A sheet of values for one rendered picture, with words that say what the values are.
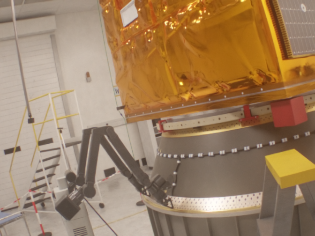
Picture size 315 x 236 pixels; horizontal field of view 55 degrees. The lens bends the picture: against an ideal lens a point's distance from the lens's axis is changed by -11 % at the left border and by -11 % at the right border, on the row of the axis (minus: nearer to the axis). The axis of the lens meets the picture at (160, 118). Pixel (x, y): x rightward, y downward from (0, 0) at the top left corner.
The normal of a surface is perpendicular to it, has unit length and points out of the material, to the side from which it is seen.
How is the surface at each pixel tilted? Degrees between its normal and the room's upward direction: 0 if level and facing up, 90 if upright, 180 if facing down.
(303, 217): 90
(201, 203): 43
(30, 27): 90
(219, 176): 62
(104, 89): 90
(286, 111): 90
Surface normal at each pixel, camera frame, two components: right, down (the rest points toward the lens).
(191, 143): -0.76, -0.28
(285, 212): -0.18, 0.03
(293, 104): 0.49, -0.07
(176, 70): -0.77, 0.15
